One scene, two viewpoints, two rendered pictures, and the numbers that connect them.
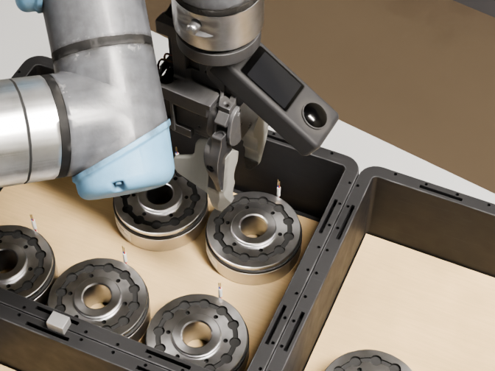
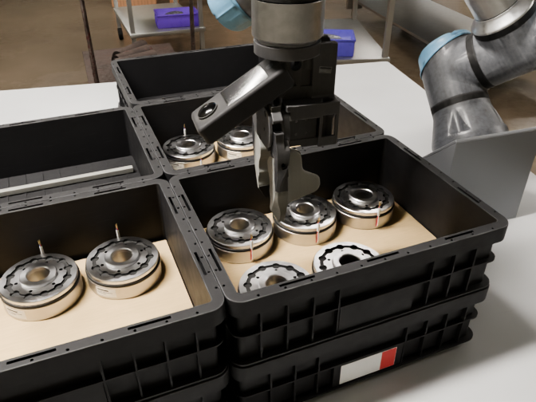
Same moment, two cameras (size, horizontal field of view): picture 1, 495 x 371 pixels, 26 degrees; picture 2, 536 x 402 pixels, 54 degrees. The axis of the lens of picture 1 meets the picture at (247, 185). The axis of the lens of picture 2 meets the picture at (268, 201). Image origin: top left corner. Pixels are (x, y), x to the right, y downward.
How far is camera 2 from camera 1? 1.18 m
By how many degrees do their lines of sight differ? 86
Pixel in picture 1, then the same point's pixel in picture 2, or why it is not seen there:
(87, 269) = (328, 218)
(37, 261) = (352, 204)
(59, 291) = (325, 204)
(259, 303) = (235, 278)
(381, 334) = (147, 311)
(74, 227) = (373, 245)
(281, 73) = (243, 90)
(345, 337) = (169, 296)
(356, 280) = not seen: hidden behind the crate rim
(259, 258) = (254, 276)
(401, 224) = (183, 351)
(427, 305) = not seen: hidden behind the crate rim
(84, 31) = not seen: outside the picture
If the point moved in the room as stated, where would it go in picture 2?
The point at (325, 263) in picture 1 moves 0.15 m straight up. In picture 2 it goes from (188, 237) to (177, 130)
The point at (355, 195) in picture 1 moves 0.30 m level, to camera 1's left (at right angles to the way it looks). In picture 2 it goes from (210, 281) to (364, 183)
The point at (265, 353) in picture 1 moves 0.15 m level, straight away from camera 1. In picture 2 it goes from (178, 191) to (246, 236)
